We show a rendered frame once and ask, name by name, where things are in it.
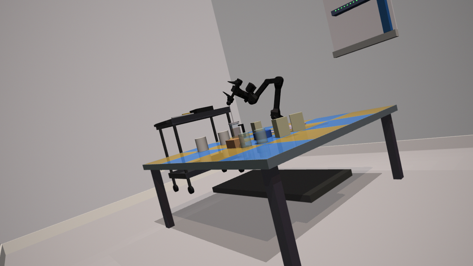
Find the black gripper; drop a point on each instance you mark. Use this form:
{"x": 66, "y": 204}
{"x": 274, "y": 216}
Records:
{"x": 238, "y": 92}

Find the blue short cylinder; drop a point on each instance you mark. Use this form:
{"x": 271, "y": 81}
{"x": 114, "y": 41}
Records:
{"x": 268, "y": 133}

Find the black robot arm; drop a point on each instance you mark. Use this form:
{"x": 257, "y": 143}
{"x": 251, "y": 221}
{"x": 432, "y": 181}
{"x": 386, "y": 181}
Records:
{"x": 252, "y": 98}

